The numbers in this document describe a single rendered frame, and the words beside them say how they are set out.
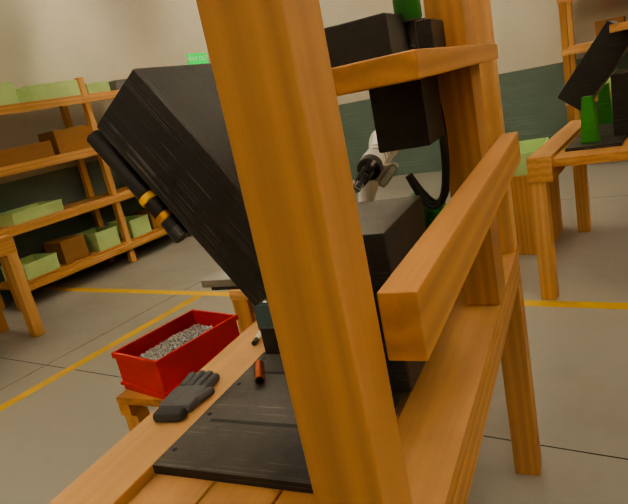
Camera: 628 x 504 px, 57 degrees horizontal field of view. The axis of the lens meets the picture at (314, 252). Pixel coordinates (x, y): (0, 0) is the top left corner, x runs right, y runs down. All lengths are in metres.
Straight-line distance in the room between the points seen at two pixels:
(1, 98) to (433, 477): 6.16
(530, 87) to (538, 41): 0.58
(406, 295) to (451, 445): 0.47
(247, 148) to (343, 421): 0.31
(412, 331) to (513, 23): 7.99
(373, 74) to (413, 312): 0.34
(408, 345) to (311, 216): 0.22
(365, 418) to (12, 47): 7.18
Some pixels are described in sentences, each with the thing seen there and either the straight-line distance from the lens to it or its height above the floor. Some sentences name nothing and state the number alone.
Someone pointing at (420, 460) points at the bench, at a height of 0.88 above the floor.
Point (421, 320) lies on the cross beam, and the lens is 0.68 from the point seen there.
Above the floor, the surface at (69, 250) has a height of 0.40.
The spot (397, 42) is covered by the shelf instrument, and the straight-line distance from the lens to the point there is 1.08.
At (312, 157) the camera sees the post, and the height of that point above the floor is 1.45.
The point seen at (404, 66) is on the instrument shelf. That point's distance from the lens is 0.82.
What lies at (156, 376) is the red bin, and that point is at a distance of 1.65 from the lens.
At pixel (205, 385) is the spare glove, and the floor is 0.92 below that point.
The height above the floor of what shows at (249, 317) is 0.74.
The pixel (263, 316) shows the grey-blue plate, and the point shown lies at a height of 1.00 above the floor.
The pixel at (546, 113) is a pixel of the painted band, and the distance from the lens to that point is 8.54.
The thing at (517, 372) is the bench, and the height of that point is 0.43.
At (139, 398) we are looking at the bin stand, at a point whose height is 0.80.
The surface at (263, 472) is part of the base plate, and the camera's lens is 1.08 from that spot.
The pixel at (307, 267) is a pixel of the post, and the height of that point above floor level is 1.34.
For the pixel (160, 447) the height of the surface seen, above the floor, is 0.90.
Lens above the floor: 1.51
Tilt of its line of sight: 15 degrees down
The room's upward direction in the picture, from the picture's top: 12 degrees counter-clockwise
